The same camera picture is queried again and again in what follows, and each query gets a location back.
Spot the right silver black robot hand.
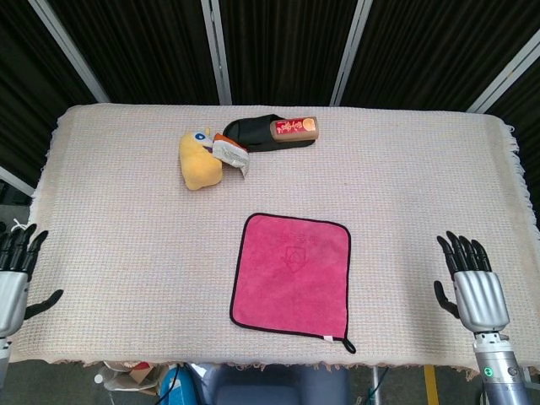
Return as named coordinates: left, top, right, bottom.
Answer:
left=434, top=230, right=510, bottom=334

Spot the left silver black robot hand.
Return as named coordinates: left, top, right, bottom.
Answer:
left=0, top=223, right=64, bottom=338

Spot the pink cloth black trim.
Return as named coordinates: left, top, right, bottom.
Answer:
left=229, top=212, right=357, bottom=354

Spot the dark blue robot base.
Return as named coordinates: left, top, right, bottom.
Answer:
left=189, top=363, right=351, bottom=405

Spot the beige woven tablecloth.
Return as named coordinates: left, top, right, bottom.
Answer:
left=0, top=103, right=540, bottom=376

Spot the white table leg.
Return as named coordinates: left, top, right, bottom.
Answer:
left=370, top=365, right=384, bottom=405

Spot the brown cardboard box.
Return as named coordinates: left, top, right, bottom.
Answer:
left=94, top=360, right=164, bottom=397

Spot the blue plastic object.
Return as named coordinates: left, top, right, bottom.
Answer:
left=159, top=365, right=199, bottom=405

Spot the yellow plush toy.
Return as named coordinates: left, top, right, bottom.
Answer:
left=179, top=127, right=224, bottom=192

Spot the red orange snack package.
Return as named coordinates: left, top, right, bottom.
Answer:
left=270, top=116, right=320, bottom=142

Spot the dark pleated curtain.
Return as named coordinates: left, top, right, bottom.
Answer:
left=0, top=0, right=540, bottom=191

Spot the black slipper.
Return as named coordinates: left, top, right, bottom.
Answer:
left=222, top=114, right=316, bottom=153

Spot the white partition post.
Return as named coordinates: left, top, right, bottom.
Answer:
left=329, top=0, right=375, bottom=106
left=28, top=0, right=111, bottom=105
left=0, top=165, right=35, bottom=197
left=466, top=31, right=540, bottom=114
left=200, top=0, right=233, bottom=105

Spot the green cable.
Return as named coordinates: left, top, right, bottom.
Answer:
left=365, top=366, right=390, bottom=405

